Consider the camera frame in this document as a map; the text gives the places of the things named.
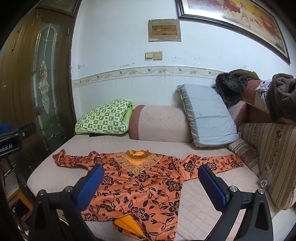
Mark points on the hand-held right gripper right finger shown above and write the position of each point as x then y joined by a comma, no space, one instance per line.
211,185

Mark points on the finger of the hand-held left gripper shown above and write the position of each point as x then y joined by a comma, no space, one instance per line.
24,133

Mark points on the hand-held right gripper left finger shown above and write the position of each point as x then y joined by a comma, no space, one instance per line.
92,183

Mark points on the orange floral shirt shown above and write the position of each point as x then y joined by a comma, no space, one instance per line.
150,185

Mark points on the pink quilted sofa bed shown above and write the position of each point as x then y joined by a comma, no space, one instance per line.
208,208

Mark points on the wooden stool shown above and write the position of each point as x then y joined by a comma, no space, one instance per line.
19,204

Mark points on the wooden door with glass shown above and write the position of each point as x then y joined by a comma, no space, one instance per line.
23,69

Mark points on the green checked pillow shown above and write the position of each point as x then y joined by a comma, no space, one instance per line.
104,118

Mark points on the grey pillow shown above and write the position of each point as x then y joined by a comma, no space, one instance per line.
208,115

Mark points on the striped beige cushion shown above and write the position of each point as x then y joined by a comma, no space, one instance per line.
272,150

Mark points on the pink bolster cushion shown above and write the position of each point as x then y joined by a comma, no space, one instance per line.
161,122

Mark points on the fur-trimmed dark coat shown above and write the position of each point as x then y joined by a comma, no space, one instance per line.
229,88

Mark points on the brown jacket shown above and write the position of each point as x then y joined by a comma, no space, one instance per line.
284,97

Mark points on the beige wall switch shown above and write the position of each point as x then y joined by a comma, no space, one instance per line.
158,55
149,56

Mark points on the golden wall plaque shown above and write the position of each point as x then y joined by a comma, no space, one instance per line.
164,30

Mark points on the framed wall painting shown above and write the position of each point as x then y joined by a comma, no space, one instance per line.
231,11

